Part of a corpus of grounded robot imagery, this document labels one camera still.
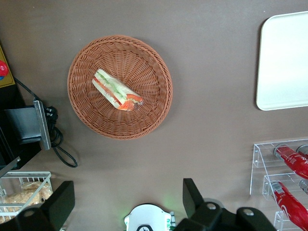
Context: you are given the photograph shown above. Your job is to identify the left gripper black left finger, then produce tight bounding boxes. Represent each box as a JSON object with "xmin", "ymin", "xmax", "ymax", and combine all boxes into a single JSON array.
[{"xmin": 14, "ymin": 180, "xmax": 76, "ymax": 231}]

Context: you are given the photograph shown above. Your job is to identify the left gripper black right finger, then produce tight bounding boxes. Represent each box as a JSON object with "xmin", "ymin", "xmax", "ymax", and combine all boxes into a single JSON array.
[{"xmin": 175, "ymin": 178, "xmax": 277, "ymax": 231}]

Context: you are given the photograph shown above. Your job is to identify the wrapped vegetable sandwich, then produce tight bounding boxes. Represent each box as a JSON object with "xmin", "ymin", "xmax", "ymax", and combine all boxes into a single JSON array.
[{"xmin": 91, "ymin": 68, "xmax": 144, "ymax": 112}]

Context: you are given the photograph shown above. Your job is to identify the brown round wicker basket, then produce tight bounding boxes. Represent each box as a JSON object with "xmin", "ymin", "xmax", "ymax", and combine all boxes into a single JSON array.
[{"xmin": 67, "ymin": 35, "xmax": 174, "ymax": 141}]

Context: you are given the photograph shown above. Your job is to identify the cream plastic tray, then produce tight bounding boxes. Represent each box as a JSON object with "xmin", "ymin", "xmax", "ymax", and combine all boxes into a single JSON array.
[{"xmin": 256, "ymin": 11, "xmax": 308, "ymax": 111}]

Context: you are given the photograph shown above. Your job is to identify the bagged crispy snack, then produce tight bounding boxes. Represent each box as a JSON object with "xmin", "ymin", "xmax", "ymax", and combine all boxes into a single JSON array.
[{"xmin": 0, "ymin": 181, "xmax": 53, "ymax": 223}]

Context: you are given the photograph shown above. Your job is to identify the clear acrylic bottle rack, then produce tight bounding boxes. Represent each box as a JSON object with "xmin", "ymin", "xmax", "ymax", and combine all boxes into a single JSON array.
[{"xmin": 249, "ymin": 138, "xmax": 308, "ymax": 231}]

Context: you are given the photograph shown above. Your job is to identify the grey metal clamp plate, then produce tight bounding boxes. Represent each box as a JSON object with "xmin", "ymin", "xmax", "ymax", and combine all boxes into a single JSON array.
[{"xmin": 32, "ymin": 100, "xmax": 52, "ymax": 151}]

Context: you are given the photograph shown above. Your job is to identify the yellow emergency stop box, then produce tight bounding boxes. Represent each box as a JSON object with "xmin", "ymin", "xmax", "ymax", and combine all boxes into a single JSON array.
[{"xmin": 0, "ymin": 44, "xmax": 16, "ymax": 89}]

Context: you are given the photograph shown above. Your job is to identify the white wire basket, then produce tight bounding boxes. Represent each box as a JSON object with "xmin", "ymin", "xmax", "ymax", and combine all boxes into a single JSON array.
[{"xmin": 0, "ymin": 171, "xmax": 53, "ymax": 224}]

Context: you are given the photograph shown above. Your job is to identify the silver aluminium bracket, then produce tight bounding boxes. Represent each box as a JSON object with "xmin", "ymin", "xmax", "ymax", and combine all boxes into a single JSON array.
[{"xmin": 0, "ymin": 156, "xmax": 21, "ymax": 178}]

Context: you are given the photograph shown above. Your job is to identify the black cable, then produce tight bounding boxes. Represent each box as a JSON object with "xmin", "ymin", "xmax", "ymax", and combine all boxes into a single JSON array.
[{"xmin": 13, "ymin": 77, "xmax": 78, "ymax": 168}]

